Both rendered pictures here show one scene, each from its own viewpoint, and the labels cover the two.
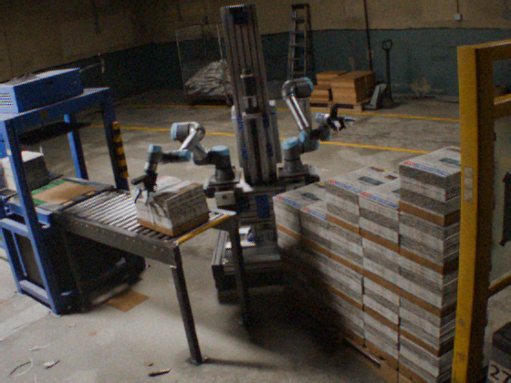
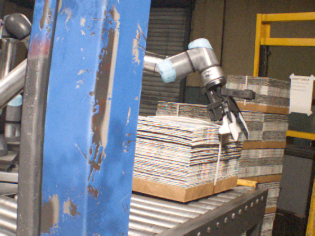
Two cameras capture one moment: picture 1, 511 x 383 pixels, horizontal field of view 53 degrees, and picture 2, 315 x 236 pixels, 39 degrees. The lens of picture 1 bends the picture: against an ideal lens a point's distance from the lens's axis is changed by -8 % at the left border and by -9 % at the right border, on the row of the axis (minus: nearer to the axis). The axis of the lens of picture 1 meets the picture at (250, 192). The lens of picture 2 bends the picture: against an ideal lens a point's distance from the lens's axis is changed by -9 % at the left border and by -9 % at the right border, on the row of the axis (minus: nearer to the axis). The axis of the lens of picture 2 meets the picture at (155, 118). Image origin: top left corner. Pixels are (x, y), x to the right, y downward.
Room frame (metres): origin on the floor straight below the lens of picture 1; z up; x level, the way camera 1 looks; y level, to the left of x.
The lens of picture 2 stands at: (3.63, 2.02, 1.11)
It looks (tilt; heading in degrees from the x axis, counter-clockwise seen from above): 3 degrees down; 256
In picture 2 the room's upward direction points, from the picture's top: 6 degrees clockwise
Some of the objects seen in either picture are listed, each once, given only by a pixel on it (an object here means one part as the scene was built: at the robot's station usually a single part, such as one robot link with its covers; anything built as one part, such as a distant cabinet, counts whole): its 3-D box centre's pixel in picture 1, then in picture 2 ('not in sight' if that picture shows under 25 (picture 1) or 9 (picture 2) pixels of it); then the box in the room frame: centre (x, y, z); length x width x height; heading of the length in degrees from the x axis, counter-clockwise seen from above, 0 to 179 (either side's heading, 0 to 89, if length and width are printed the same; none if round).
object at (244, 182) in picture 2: (203, 228); (207, 177); (2.99, 0.29, 0.81); 0.43 x 0.03 x 0.02; 138
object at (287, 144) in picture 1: (292, 147); (10, 106); (3.82, -0.33, 0.98); 0.13 x 0.12 x 0.14; 111
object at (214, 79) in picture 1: (213, 63); not in sight; (11.39, 0.37, 0.85); 1.21 x 0.83 x 1.71; 48
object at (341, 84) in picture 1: (341, 89); not in sight; (9.67, -1.85, 0.28); 1.20 x 0.83 x 0.57; 48
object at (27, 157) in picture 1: (24, 170); not in sight; (4.51, 1.95, 0.93); 0.38 x 0.30 x 0.26; 48
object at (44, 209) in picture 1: (59, 199); not in sight; (4.12, 1.53, 0.75); 0.70 x 0.65 x 0.10; 48
